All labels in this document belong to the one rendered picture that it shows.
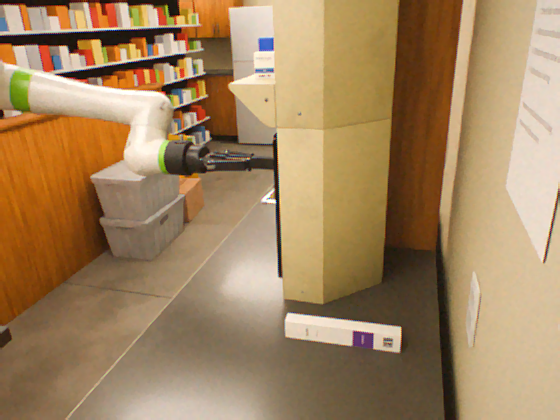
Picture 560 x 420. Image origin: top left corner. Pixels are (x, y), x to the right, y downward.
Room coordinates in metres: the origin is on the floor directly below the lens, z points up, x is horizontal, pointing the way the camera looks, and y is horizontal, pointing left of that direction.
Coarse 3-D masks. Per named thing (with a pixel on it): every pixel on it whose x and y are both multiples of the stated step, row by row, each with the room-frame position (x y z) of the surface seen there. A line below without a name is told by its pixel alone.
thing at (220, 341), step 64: (256, 256) 1.28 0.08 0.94; (384, 256) 1.25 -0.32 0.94; (192, 320) 0.95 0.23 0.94; (256, 320) 0.94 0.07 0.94; (384, 320) 0.93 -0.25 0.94; (128, 384) 0.74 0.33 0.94; (192, 384) 0.74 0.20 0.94; (256, 384) 0.73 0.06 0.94; (320, 384) 0.72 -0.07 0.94; (384, 384) 0.72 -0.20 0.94
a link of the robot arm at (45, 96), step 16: (32, 80) 1.22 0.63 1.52; (48, 80) 1.23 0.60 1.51; (64, 80) 1.25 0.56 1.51; (32, 96) 1.20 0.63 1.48; (48, 96) 1.21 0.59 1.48; (64, 96) 1.21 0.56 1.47; (80, 96) 1.22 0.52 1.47; (96, 96) 1.22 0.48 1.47; (112, 96) 1.23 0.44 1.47; (128, 96) 1.23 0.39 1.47; (144, 96) 1.23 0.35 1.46; (160, 96) 1.25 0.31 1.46; (32, 112) 1.23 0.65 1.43; (48, 112) 1.23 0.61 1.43; (64, 112) 1.23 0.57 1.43; (80, 112) 1.22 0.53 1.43; (96, 112) 1.22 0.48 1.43; (112, 112) 1.22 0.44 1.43; (128, 112) 1.21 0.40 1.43; (144, 112) 1.21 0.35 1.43; (160, 112) 1.22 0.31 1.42; (160, 128) 1.20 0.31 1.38
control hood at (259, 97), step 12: (240, 84) 1.06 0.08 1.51; (252, 84) 1.05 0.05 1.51; (264, 84) 1.04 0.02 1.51; (240, 96) 1.06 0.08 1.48; (252, 96) 1.05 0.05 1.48; (264, 96) 1.04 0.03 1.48; (252, 108) 1.05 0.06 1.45; (264, 108) 1.04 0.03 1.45; (276, 108) 1.04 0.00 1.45; (264, 120) 1.04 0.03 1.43; (276, 120) 1.04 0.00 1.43
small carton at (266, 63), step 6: (258, 54) 1.14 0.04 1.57; (264, 54) 1.14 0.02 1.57; (270, 54) 1.13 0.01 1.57; (258, 60) 1.14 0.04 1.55; (264, 60) 1.14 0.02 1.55; (270, 60) 1.13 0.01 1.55; (258, 66) 1.14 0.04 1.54; (264, 66) 1.14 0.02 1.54; (270, 66) 1.14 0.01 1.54; (258, 72) 1.14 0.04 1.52; (264, 72) 1.14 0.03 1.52; (270, 72) 1.14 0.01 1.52; (258, 78) 1.14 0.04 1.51
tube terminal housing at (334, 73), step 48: (288, 0) 1.02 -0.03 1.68; (336, 0) 1.02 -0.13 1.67; (384, 0) 1.07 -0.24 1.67; (288, 48) 1.02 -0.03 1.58; (336, 48) 1.02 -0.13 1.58; (384, 48) 1.08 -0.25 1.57; (288, 96) 1.02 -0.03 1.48; (336, 96) 1.02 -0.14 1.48; (384, 96) 1.08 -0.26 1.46; (288, 144) 1.03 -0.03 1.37; (336, 144) 1.02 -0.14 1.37; (384, 144) 1.09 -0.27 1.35; (288, 192) 1.03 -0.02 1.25; (336, 192) 1.02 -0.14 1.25; (384, 192) 1.09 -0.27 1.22; (288, 240) 1.03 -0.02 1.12; (336, 240) 1.02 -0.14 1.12; (384, 240) 1.13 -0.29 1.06; (288, 288) 1.03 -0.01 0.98; (336, 288) 1.02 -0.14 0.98
